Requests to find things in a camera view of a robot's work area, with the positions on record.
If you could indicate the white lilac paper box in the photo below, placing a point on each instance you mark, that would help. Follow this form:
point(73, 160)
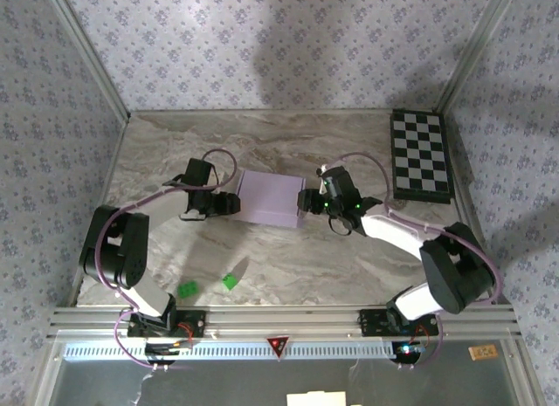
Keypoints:
point(271, 196)

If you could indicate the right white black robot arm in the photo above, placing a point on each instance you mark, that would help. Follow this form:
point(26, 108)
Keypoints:
point(393, 231)

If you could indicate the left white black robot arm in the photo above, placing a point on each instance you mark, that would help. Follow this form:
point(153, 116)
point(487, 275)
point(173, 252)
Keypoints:
point(161, 205)

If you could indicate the small green toy brick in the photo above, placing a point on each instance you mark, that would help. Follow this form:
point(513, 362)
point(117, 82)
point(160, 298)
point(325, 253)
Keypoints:
point(229, 281)

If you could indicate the large green toy brick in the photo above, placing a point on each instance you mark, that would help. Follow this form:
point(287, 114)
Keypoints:
point(188, 289)

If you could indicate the black grey checkerboard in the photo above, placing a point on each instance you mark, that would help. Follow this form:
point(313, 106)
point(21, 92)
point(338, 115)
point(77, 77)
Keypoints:
point(419, 148)

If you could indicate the red black triangle marker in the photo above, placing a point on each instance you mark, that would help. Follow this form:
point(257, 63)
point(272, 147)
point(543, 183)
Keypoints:
point(278, 345)

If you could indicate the left black electronics board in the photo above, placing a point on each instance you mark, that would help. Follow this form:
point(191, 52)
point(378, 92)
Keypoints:
point(161, 348)

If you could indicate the black electronics board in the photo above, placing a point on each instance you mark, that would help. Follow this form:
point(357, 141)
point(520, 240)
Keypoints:
point(408, 353)
point(161, 348)

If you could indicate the right black electronics board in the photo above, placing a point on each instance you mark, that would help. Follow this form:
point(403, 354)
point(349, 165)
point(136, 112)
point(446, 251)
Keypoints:
point(408, 353)

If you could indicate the cream flat cardboard sheet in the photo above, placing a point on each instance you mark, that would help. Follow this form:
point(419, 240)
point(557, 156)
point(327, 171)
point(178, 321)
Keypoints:
point(314, 399)

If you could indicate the orange label tag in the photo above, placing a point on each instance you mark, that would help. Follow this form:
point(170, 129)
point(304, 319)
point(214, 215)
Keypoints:
point(482, 352)

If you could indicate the thin aluminium rail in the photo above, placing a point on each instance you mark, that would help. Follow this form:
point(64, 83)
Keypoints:
point(271, 112)

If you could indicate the aluminium side rail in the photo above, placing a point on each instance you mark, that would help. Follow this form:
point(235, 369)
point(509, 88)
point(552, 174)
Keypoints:
point(114, 161)
point(466, 170)

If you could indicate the wide ribbed aluminium rail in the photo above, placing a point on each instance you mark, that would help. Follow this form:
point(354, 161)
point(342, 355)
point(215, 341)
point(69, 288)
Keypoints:
point(279, 321)

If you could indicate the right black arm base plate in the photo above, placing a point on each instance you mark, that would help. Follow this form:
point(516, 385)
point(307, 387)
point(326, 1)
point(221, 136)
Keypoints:
point(371, 323)

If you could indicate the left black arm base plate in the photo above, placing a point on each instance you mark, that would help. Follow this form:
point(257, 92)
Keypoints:
point(196, 325)

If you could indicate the left aluminium frame post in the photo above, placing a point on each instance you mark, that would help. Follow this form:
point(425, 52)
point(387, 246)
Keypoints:
point(91, 57)

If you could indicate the aluminium frame post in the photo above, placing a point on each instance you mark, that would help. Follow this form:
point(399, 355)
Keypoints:
point(477, 48)
point(91, 57)

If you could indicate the right aluminium frame post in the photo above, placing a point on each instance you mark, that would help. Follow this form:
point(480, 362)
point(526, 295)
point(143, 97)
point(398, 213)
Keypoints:
point(477, 48)

